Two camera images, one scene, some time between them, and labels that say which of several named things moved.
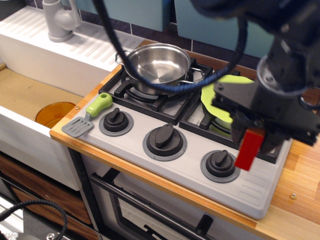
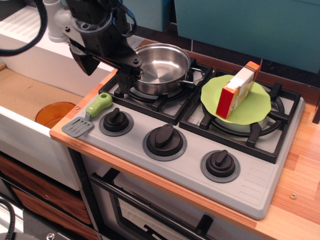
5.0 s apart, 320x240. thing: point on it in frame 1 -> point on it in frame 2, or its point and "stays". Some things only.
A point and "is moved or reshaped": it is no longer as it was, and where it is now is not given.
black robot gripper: x=287 y=114 -> x=104 y=36
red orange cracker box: x=249 y=148 is moved or reshaped
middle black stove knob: x=165 y=143 stays
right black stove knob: x=219 y=166 stays
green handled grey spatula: x=81 y=125 stays
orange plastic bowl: x=50 y=114 stays
